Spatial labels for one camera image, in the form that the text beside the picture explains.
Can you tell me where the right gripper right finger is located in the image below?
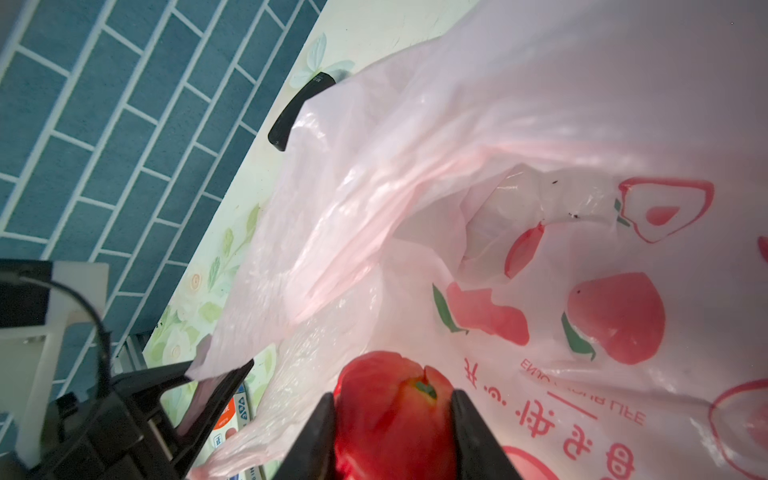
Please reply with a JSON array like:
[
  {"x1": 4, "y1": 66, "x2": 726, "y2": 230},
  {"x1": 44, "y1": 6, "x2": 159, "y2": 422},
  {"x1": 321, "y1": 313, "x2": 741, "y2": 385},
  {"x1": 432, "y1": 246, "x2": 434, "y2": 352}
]
[{"x1": 451, "y1": 389, "x2": 522, "y2": 480}]

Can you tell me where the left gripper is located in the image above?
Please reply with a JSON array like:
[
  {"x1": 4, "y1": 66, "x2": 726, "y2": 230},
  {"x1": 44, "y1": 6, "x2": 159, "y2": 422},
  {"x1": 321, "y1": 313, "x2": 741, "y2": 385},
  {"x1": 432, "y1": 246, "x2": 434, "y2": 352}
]
[{"x1": 1, "y1": 360, "x2": 254, "y2": 479}]

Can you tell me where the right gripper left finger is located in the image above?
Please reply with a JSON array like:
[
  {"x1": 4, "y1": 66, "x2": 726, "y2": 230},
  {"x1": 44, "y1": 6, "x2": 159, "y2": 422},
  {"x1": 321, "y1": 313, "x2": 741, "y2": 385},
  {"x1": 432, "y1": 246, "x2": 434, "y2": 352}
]
[{"x1": 273, "y1": 392, "x2": 336, "y2": 480}]

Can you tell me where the red fake apple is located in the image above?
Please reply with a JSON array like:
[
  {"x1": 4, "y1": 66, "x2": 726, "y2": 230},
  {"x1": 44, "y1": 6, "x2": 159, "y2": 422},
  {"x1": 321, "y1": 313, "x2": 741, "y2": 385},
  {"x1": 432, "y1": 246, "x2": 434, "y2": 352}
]
[{"x1": 334, "y1": 351, "x2": 458, "y2": 480}]

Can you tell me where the pink plastic bag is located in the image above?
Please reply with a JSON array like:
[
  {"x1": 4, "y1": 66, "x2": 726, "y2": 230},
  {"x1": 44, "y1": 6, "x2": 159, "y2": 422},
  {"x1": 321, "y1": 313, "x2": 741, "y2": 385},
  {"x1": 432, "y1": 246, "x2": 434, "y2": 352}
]
[{"x1": 190, "y1": 1, "x2": 767, "y2": 479}]

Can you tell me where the toothpaste box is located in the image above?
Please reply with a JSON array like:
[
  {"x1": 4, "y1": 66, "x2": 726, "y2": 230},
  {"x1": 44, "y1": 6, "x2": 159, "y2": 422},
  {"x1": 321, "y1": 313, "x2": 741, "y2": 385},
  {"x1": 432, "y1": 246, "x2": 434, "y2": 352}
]
[{"x1": 209, "y1": 384, "x2": 251, "y2": 450}]

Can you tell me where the black stapler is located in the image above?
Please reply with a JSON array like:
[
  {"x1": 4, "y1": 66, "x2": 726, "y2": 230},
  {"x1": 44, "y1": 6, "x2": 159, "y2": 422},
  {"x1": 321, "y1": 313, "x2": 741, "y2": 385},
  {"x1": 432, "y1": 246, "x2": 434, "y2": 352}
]
[{"x1": 267, "y1": 72, "x2": 336, "y2": 152}]

